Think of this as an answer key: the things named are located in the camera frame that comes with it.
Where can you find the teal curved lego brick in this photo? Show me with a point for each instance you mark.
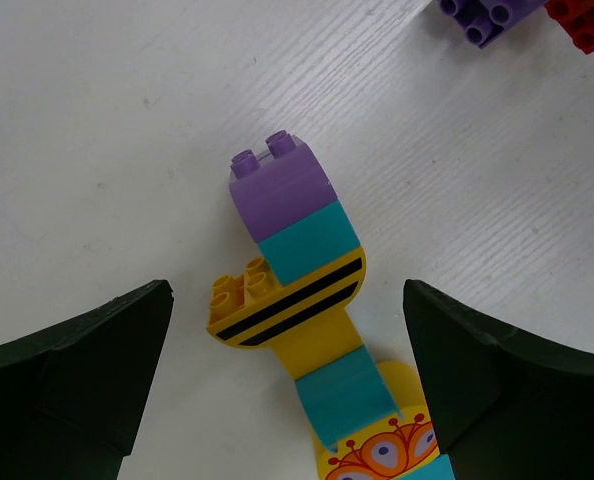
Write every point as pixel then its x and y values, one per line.
pixel 344 397

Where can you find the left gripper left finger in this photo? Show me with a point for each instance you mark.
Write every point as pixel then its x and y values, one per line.
pixel 72 395

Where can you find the purple lego brick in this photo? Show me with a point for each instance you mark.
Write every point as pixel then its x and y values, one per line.
pixel 278 187

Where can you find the teal square lego brick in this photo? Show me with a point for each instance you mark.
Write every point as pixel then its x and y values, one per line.
pixel 310 244

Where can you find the yellow orange patterned lego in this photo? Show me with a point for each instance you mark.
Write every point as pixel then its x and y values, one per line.
pixel 396 445

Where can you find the yellow black striped lego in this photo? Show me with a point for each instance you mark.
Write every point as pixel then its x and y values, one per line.
pixel 304 323

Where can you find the purple flower lego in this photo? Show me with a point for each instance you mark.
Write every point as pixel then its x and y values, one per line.
pixel 484 20

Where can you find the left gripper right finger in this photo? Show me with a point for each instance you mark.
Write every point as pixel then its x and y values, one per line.
pixel 505 403

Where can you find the red arch lego brick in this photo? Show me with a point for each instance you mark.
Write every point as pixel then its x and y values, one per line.
pixel 576 17

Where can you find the teal bottom lego brick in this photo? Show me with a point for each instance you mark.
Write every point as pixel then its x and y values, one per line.
pixel 438 469

